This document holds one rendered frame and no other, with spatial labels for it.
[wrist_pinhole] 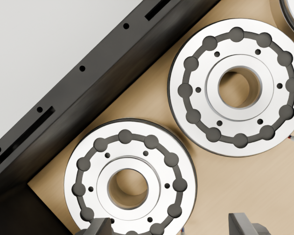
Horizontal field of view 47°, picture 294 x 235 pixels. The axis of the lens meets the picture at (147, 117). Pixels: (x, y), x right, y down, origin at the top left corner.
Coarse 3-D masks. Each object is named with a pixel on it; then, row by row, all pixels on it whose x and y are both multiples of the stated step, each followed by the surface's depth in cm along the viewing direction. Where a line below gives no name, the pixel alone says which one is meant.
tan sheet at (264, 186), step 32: (224, 0) 27; (256, 0) 27; (192, 32) 28; (160, 64) 28; (128, 96) 28; (160, 96) 28; (224, 96) 28; (64, 160) 29; (224, 160) 28; (256, 160) 28; (288, 160) 27; (128, 192) 29; (224, 192) 28; (256, 192) 28; (288, 192) 27; (64, 224) 29; (192, 224) 28; (224, 224) 28; (288, 224) 28
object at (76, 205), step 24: (96, 144) 26; (120, 144) 25; (144, 144) 25; (168, 144) 25; (72, 168) 26; (96, 168) 25; (168, 168) 25; (192, 168) 25; (72, 192) 26; (168, 192) 25; (192, 192) 25; (72, 216) 26; (96, 216) 26; (168, 216) 25
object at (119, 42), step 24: (144, 0) 18; (168, 0) 19; (120, 24) 18; (144, 24) 18; (96, 48) 18; (120, 48) 18; (72, 72) 18; (96, 72) 18; (48, 96) 18; (72, 96) 18; (24, 120) 19; (48, 120) 19; (0, 144) 19; (24, 144) 19; (0, 168) 19
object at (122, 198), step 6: (114, 174) 26; (114, 180) 28; (114, 186) 27; (114, 192) 26; (120, 192) 28; (144, 192) 28; (114, 198) 26; (120, 198) 27; (126, 198) 27; (132, 198) 28; (138, 198) 27; (144, 198) 25; (126, 204) 26; (132, 204) 26
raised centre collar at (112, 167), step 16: (112, 160) 25; (128, 160) 25; (144, 160) 25; (112, 176) 25; (144, 176) 25; (96, 192) 25; (160, 192) 25; (112, 208) 25; (128, 208) 25; (144, 208) 25
